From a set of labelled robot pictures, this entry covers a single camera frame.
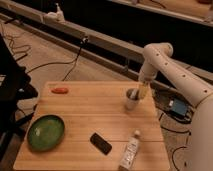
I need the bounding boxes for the blue power box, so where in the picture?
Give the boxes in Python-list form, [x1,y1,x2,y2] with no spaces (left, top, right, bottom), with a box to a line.
[169,99,188,117]

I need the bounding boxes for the white sponge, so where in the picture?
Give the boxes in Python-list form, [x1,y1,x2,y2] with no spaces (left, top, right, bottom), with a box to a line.
[130,89,138,100]

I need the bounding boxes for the clear plastic bottle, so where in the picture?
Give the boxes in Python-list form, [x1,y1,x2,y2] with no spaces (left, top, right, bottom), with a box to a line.
[118,130,140,171]

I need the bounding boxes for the black phone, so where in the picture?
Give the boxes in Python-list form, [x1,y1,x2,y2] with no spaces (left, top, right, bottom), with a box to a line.
[90,133,112,155]

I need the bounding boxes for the orange carrot toy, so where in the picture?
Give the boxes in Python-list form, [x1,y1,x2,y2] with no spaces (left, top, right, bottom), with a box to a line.
[51,87,69,94]

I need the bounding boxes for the black floor cable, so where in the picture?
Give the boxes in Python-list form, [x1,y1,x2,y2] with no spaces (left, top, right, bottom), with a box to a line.
[25,35,90,82]

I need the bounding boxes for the long metal rail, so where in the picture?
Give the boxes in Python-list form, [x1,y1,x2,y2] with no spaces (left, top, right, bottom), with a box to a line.
[0,0,213,108]

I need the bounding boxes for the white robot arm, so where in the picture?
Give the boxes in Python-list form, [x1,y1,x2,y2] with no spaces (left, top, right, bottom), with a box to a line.
[139,43,213,171]

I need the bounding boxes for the black chair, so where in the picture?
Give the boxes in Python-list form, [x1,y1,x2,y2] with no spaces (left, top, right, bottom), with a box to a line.
[0,34,38,161]

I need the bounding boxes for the white object on rail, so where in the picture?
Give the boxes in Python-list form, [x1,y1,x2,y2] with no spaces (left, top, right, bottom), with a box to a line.
[45,4,65,22]

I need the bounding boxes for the black cable at right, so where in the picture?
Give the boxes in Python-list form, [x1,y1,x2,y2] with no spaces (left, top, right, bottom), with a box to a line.
[157,107,201,171]

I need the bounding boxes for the green ceramic bowl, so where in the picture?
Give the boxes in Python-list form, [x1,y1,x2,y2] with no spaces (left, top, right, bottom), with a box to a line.
[27,115,65,152]

